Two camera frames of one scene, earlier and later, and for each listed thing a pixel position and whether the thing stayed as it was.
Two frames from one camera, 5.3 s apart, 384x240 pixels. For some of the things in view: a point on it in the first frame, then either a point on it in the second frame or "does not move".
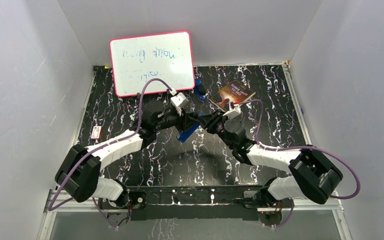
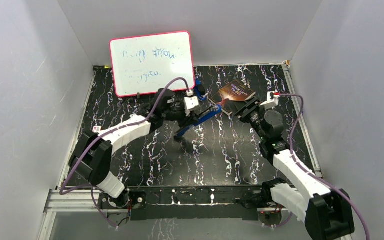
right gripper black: (207, 121) → (244, 113)
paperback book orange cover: (235, 92) does not move
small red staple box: (97, 132) does not move
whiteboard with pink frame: (167, 56) does not move
